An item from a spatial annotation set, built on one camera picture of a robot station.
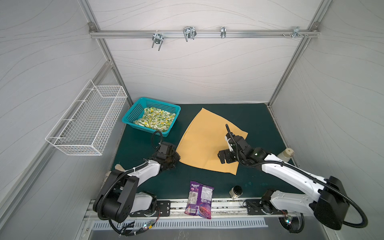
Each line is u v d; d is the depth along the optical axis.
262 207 0.66
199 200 0.73
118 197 0.42
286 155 0.83
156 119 1.05
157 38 0.79
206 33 0.78
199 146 0.96
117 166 0.88
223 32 0.78
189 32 0.77
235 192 0.70
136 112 1.08
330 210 0.39
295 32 0.77
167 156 0.71
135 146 1.05
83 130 0.67
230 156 0.72
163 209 0.73
